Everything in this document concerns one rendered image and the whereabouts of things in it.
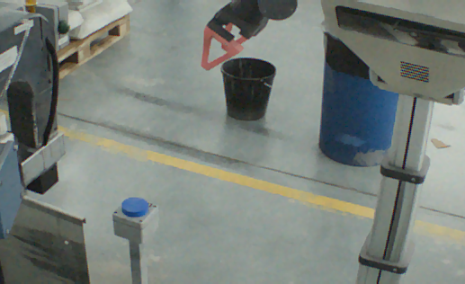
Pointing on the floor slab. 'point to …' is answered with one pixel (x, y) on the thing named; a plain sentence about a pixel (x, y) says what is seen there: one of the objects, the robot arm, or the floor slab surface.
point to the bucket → (247, 86)
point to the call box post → (138, 262)
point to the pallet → (77, 49)
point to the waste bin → (353, 108)
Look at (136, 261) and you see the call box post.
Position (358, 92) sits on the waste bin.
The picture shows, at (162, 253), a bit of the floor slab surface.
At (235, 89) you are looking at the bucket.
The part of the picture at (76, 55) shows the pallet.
